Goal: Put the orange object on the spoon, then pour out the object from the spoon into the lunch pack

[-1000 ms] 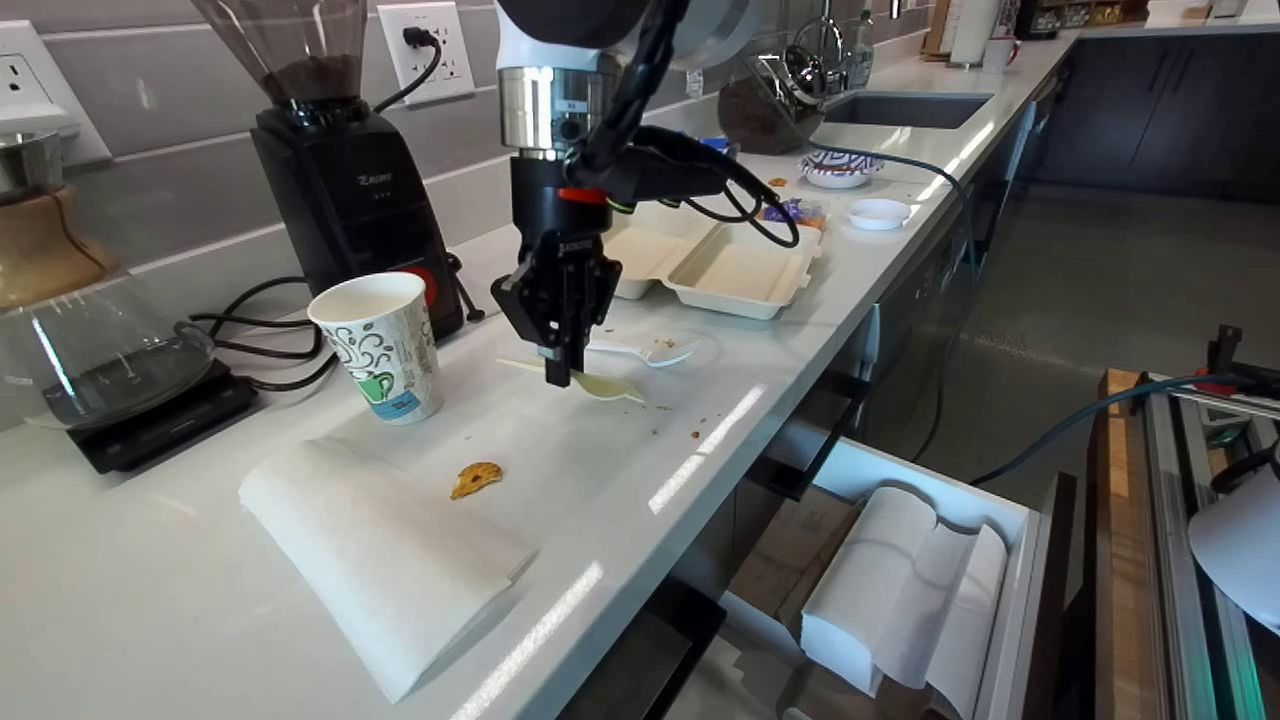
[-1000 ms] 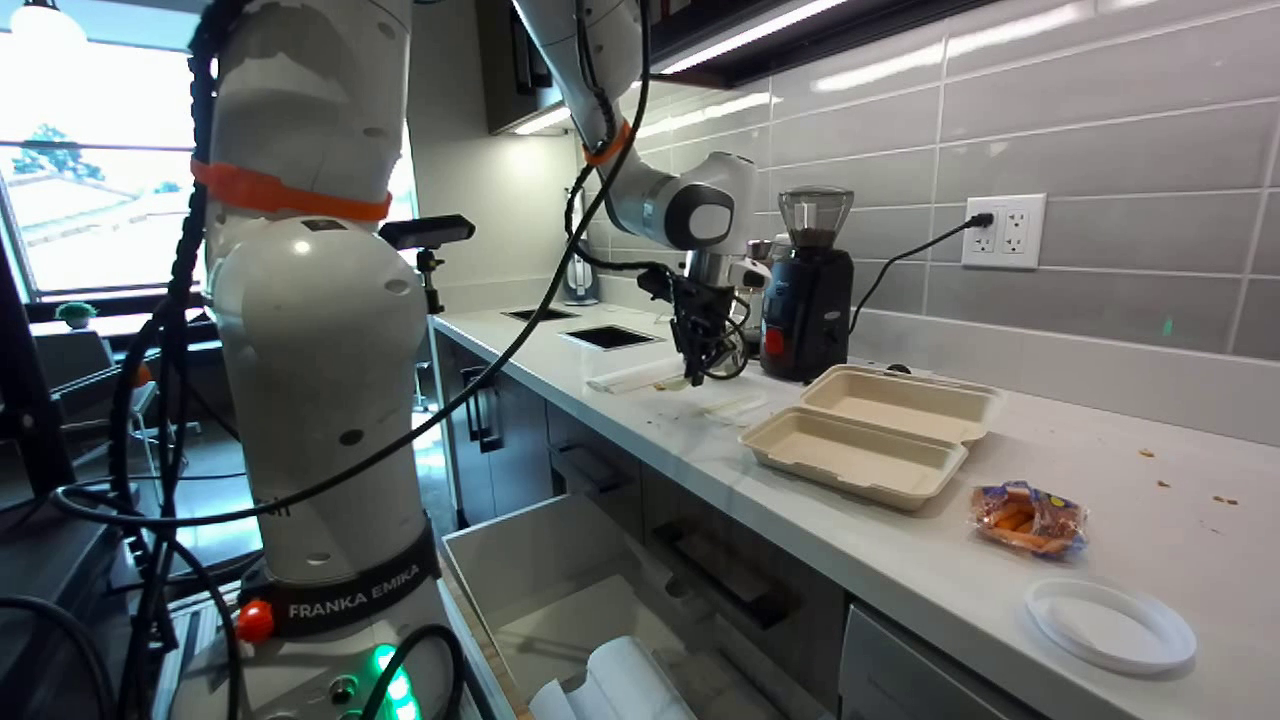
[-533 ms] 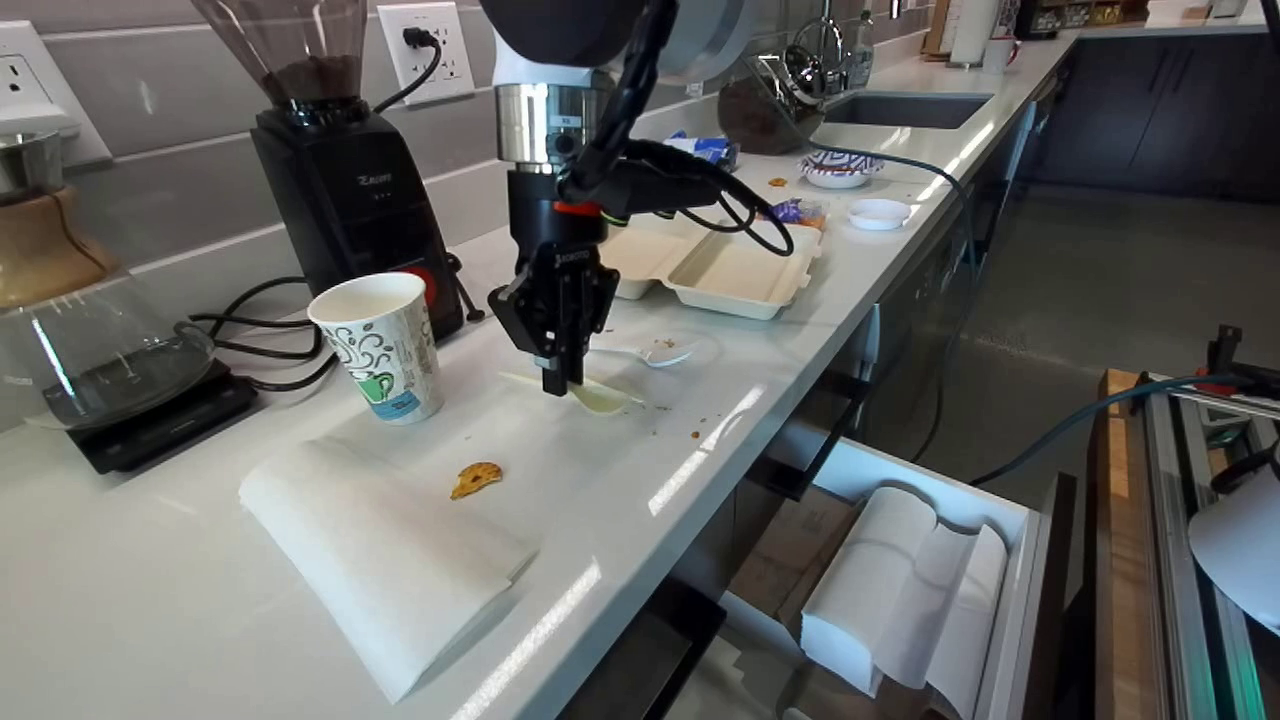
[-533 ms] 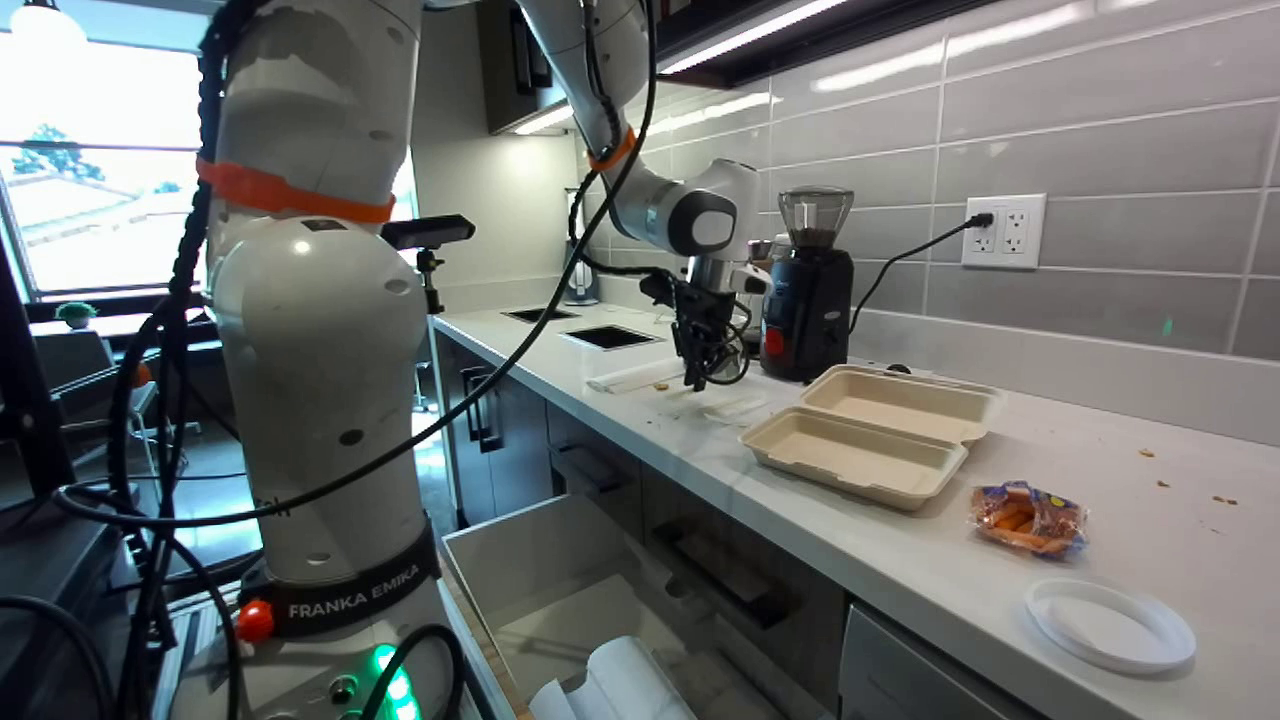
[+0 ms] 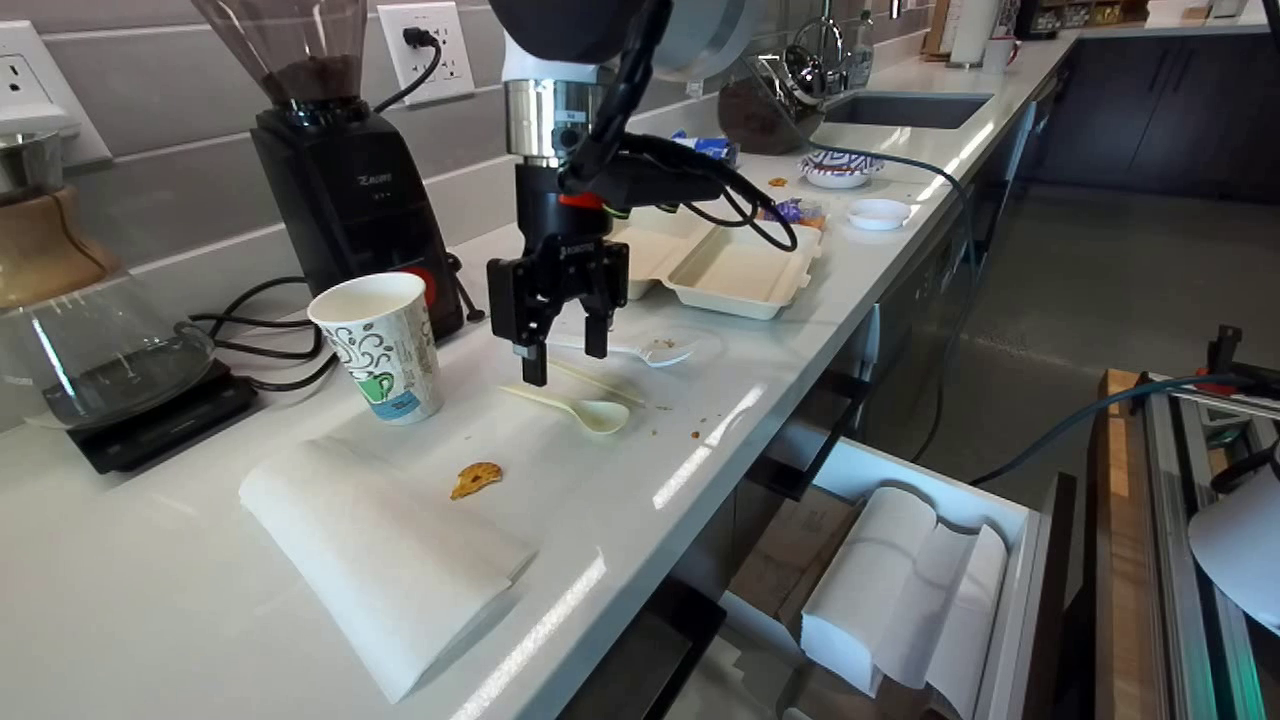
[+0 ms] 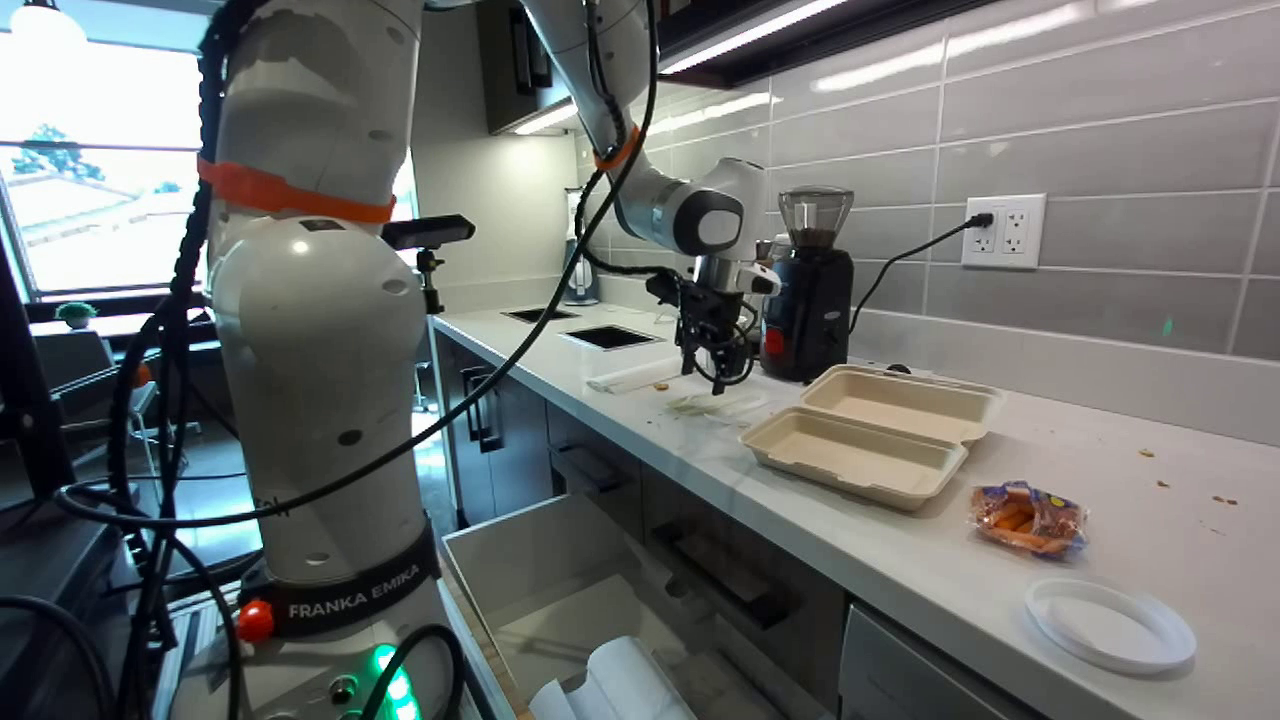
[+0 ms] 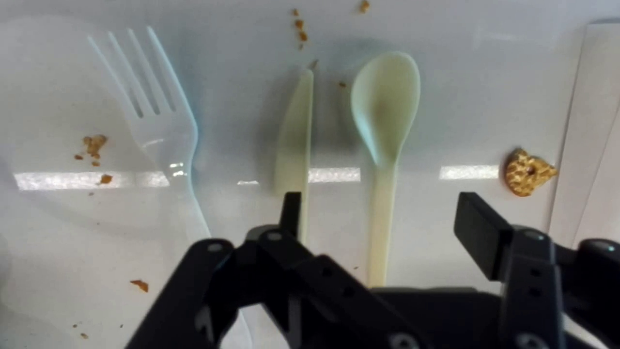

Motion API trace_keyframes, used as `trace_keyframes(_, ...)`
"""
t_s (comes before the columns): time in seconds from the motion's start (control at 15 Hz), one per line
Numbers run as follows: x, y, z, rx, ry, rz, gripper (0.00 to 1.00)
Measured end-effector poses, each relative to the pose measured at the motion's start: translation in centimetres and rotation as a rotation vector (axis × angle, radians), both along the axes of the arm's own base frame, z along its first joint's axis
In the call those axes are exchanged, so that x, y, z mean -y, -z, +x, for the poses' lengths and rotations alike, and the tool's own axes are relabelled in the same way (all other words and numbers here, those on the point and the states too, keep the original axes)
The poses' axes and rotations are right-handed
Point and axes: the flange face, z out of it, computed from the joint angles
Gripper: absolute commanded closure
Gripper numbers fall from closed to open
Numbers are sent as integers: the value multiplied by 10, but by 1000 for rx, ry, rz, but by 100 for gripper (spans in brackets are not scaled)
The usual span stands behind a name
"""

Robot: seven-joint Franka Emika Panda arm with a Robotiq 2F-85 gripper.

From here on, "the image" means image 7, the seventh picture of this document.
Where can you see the cream plastic spoon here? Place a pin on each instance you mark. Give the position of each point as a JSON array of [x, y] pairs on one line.
[[386, 103]]

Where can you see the brown snack piece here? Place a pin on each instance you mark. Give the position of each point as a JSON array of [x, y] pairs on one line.
[[528, 171]]

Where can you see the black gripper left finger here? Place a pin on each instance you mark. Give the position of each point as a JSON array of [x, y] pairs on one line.
[[258, 297]]

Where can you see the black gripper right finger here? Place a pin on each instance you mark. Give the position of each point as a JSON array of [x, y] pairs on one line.
[[549, 291]]

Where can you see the clear plastic fork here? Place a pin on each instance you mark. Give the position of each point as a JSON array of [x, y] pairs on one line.
[[161, 128]]

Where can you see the cream plastic knife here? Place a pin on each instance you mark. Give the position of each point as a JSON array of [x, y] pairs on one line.
[[295, 142]]

